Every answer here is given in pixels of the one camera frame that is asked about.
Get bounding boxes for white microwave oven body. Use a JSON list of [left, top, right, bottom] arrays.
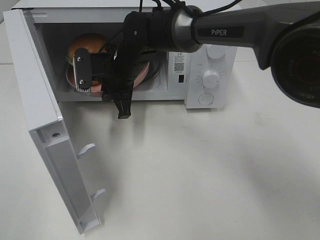
[[11, 0, 237, 109]]

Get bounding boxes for glass microwave turntable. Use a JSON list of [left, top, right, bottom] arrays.
[[144, 54, 162, 81]]

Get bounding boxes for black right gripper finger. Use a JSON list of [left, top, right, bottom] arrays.
[[113, 98, 132, 119]]

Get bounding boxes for white warning label sticker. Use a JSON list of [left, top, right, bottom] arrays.
[[173, 52, 186, 73]]

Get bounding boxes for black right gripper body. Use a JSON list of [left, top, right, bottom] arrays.
[[88, 43, 148, 102]]

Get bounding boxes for round white door button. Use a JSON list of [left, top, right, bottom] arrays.
[[198, 93, 214, 106]]

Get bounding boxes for pink round plate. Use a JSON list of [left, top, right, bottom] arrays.
[[65, 62, 150, 98]]

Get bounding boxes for white dial knob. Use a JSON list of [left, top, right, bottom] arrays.
[[206, 44, 226, 60], [202, 70, 220, 89]]

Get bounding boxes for burger with lettuce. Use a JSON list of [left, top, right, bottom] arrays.
[[66, 33, 108, 66]]

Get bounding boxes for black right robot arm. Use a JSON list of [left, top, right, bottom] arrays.
[[102, 0, 320, 119]]

